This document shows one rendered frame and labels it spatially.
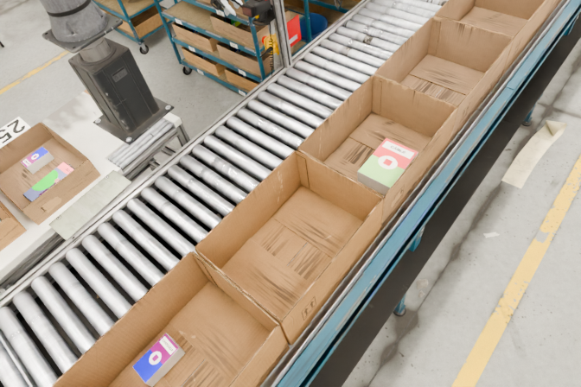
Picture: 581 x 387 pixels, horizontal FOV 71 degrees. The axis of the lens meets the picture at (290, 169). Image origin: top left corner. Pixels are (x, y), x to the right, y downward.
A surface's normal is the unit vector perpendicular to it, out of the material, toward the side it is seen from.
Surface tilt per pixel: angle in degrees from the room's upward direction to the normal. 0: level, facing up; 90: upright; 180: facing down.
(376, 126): 0
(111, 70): 90
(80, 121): 0
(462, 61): 89
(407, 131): 0
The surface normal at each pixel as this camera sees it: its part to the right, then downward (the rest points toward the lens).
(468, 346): -0.13, -0.62
